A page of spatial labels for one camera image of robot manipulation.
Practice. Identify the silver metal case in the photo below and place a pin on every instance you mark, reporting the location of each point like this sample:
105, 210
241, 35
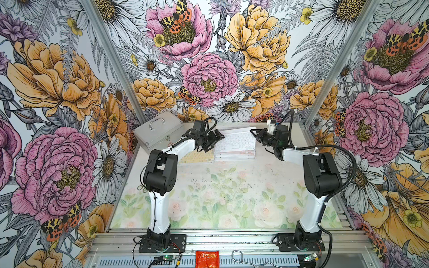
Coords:
160, 132

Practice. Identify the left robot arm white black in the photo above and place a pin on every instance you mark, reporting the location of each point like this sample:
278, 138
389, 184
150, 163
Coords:
159, 176

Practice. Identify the aluminium front rail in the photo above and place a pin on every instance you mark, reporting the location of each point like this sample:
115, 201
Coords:
121, 243

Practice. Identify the left aluminium frame post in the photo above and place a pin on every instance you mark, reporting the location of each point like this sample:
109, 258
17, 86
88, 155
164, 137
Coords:
105, 40

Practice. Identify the right aluminium frame post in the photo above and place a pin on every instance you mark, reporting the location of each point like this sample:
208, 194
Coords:
360, 27

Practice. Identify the pink keyboard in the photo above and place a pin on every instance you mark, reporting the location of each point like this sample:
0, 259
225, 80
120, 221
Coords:
249, 154

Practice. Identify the red packet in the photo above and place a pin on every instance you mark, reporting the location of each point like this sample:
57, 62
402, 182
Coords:
207, 259

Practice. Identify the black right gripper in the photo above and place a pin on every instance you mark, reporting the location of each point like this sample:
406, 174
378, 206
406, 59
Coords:
264, 130

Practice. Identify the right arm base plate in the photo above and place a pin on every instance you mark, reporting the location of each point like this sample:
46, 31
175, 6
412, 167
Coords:
286, 243

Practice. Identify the white keyboard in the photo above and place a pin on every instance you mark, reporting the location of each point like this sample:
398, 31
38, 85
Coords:
236, 140

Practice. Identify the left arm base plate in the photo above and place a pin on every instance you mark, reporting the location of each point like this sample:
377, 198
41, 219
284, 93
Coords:
177, 242

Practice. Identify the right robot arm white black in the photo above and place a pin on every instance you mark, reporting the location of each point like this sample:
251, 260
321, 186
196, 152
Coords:
321, 178

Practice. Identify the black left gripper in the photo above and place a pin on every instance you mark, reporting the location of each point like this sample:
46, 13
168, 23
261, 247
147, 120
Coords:
214, 139

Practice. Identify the aluminium frame post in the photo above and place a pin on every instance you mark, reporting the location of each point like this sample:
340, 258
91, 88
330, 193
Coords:
105, 40
360, 27

